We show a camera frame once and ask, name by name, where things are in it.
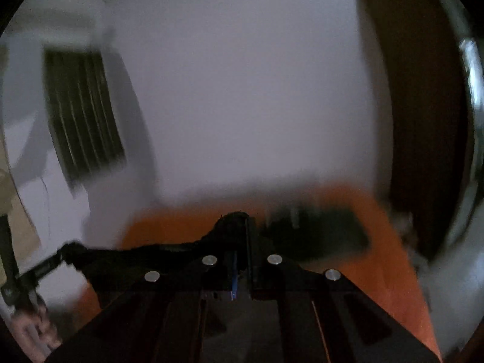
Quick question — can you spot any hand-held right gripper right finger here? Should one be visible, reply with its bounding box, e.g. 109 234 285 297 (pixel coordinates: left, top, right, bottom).
246 215 444 363

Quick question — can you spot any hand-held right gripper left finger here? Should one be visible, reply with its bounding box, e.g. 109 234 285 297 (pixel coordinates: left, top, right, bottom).
44 251 240 363

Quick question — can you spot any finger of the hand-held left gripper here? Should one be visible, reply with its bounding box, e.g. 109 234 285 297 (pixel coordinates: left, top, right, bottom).
15 242 79 290

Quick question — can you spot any black garment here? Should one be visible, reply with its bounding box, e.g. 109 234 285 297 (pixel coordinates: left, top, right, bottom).
60 212 261 311

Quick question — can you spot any person's left hand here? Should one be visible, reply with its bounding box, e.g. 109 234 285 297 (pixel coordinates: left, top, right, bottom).
9 303 64 358

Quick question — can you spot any dark green garment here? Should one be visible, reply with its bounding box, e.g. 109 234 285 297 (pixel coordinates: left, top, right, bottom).
263 202 371 263

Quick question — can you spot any orange blanket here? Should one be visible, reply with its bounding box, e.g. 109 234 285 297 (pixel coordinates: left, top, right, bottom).
76 185 443 363

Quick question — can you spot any dark louvered window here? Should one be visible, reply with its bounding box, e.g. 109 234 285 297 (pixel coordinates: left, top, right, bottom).
43 47 127 191

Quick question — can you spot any dark wooden door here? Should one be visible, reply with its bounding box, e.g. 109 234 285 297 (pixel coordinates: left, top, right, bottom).
355 0 477 261

